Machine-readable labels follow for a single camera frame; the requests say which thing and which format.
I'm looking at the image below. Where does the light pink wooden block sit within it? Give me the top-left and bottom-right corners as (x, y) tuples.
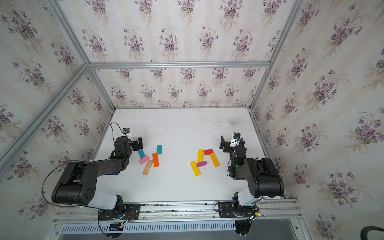
(139, 155), (150, 165)

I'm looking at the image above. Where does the teal wooden block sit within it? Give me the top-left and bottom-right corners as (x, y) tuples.
(138, 149), (146, 159)
(157, 145), (162, 155)

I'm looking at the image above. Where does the orange wooden block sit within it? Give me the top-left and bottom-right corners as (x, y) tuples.
(153, 153), (160, 168)

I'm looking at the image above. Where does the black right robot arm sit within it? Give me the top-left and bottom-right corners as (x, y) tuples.
(216, 133), (285, 219)

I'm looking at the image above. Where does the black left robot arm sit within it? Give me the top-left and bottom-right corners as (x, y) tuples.
(49, 136), (144, 215)

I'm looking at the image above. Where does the red wooden block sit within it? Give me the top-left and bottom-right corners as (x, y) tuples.
(203, 149), (214, 156)

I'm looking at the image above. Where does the amber long wooden block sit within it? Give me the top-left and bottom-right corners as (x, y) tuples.
(210, 153), (220, 168)

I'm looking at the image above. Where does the yellow short wooden block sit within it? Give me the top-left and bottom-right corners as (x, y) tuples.
(198, 149), (204, 163)

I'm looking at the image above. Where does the natural beige wooden block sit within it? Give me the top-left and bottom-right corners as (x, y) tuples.
(143, 160), (153, 176)

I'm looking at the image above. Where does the magenta wooden block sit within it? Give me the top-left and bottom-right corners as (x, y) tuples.
(197, 161), (207, 168)

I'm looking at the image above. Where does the yellow long wooden block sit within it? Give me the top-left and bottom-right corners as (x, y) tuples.
(190, 161), (201, 177)

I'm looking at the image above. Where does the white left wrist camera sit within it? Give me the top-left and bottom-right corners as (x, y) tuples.
(122, 128), (132, 140)

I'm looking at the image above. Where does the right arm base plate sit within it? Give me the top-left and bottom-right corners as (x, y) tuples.
(214, 202), (259, 219)

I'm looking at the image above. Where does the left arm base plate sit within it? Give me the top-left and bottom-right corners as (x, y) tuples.
(98, 204), (141, 222)

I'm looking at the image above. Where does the aluminium mounting rail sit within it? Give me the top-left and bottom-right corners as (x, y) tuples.
(53, 198), (304, 224)

